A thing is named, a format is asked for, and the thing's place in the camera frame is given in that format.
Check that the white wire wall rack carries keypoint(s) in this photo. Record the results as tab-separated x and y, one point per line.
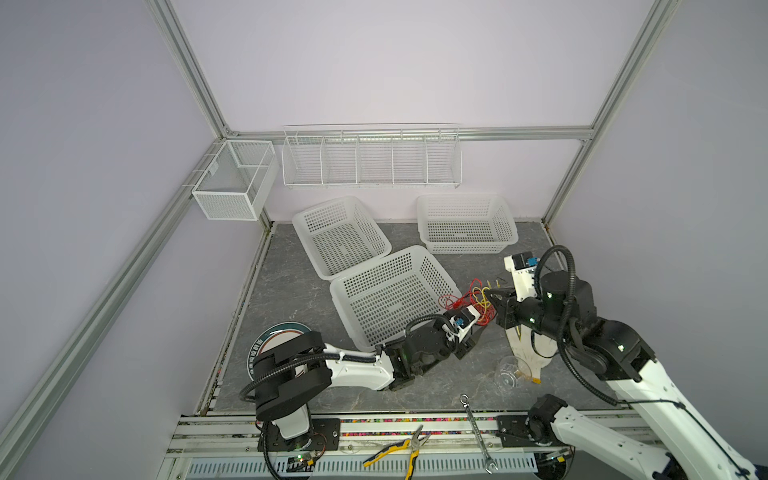
372	155

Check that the white basket back left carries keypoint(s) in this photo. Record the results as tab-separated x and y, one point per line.
338	235

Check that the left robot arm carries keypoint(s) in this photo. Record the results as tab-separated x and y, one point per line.
286	377

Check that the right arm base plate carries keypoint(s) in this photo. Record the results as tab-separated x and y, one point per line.
519	430

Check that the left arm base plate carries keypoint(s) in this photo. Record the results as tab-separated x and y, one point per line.
324	434

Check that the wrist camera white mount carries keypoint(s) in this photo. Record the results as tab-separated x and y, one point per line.
522	267
464	318

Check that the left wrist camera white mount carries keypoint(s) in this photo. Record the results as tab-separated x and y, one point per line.
464	318

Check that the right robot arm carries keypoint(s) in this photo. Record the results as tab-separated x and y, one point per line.
612	361

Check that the white basket back right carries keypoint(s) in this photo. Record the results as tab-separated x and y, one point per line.
456	224

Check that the white work glove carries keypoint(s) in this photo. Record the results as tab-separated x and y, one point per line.
519	339

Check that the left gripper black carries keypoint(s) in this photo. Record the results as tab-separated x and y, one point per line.
464	347

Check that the white basket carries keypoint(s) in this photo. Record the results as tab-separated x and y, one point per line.
456	224
338	235
376	300

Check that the white mesh wall box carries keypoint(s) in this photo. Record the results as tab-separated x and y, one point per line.
237	181

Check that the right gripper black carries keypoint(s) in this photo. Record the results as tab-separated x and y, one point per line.
505	307

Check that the round plate green rim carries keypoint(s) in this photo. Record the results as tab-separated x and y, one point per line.
272	337

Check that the clear plastic cup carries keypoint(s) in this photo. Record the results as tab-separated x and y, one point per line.
511	373

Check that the yellow handled pliers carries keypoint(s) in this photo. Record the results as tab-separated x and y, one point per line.
411	445

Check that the white basket centre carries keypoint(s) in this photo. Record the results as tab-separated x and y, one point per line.
376	300

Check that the silver wrench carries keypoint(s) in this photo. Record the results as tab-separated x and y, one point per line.
490	465

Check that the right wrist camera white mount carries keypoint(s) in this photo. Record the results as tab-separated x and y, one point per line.
522	267

